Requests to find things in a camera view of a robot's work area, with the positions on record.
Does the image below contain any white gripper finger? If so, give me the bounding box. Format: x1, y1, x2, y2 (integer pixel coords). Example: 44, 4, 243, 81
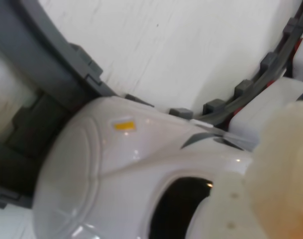
210, 171, 254, 239

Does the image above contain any orange white salmon sushi piece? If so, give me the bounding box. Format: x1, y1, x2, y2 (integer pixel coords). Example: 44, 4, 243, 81
248, 101, 303, 239

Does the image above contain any white Shinkansen toy locomotive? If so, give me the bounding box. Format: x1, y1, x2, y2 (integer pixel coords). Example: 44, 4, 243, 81
33, 96, 256, 239

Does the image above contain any white wagon under egg plate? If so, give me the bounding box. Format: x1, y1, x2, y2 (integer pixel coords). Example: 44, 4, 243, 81
229, 77, 303, 152

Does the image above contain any grey circular toy train track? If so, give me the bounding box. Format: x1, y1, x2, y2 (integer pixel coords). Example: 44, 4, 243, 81
0, 0, 303, 210

